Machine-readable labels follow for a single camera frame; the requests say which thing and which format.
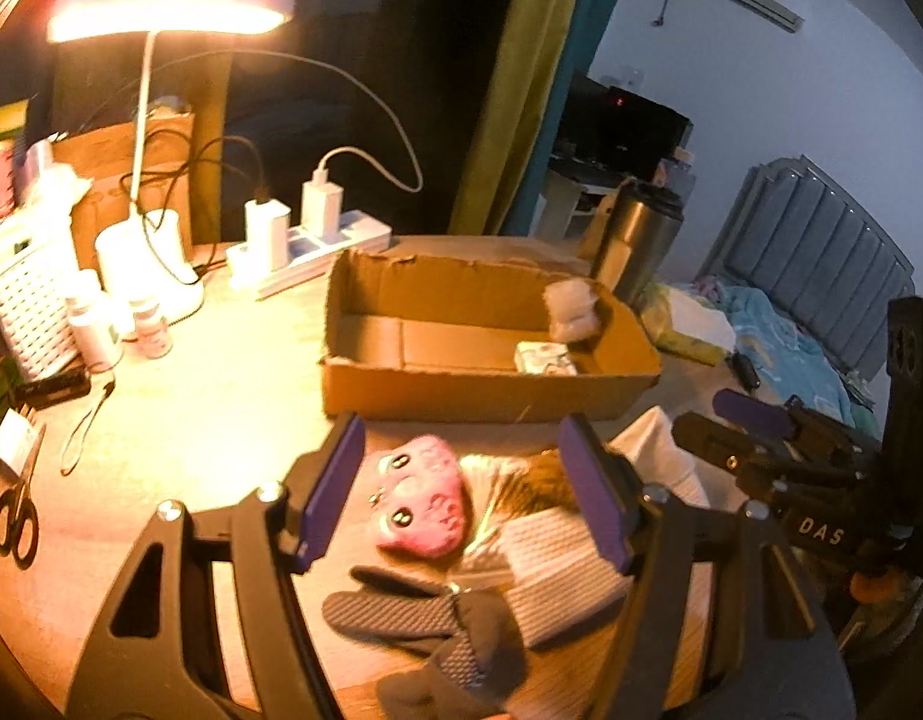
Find bubble wrap roll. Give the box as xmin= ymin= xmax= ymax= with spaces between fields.
xmin=543 ymin=278 xmax=601 ymax=344

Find pink plush toy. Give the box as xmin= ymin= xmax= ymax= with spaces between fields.
xmin=370 ymin=434 xmax=470 ymax=559

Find bag of cotton swabs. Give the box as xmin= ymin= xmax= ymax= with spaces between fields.
xmin=460 ymin=454 xmax=538 ymax=543

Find grey socks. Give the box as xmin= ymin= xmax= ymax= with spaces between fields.
xmin=322 ymin=566 xmax=526 ymax=720

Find brown furry plush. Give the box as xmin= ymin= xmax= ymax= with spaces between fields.
xmin=498 ymin=449 xmax=579 ymax=518

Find blue blanket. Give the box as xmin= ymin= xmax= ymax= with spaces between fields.
xmin=691 ymin=277 xmax=878 ymax=437

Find yellow tissue box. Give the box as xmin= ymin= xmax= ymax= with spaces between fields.
xmin=639 ymin=283 xmax=736 ymax=366

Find grey padded headboard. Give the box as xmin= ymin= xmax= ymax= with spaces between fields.
xmin=701 ymin=156 xmax=914 ymax=380

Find black scissors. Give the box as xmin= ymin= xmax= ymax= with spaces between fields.
xmin=0 ymin=424 xmax=46 ymax=571

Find steel travel mug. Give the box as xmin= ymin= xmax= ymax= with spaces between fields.
xmin=590 ymin=179 xmax=685 ymax=307

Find small clear bottle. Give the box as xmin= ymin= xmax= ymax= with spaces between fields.
xmin=130 ymin=298 xmax=172 ymax=359

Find white pill bottle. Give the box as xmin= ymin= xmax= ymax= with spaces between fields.
xmin=64 ymin=291 xmax=123 ymax=374

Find brown cardboard box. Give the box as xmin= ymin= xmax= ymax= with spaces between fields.
xmin=322 ymin=250 xmax=662 ymax=424

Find black monitor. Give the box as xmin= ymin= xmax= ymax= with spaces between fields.
xmin=549 ymin=73 xmax=693 ymax=181

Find white desk lamp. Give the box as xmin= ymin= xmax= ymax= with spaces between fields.
xmin=43 ymin=0 xmax=298 ymax=324

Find white power strip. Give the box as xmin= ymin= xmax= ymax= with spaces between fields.
xmin=226 ymin=210 xmax=391 ymax=301

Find white perforated basket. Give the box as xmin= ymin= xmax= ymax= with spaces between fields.
xmin=0 ymin=232 xmax=77 ymax=382

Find yellow-green curtain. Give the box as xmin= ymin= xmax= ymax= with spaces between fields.
xmin=448 ymin=0 xmax=577 ymax=236

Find brown cardboard package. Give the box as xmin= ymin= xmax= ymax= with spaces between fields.
xmin=53 ymin=109 xmax=194 ymax=268

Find black flashlight with strap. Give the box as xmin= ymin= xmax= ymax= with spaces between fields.
xmin=9 ymin=367 xmax=116 ymax=478

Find white charger with black cable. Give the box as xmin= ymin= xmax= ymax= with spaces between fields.
xmin=115 ymin=127 xmax=292 ymax=288

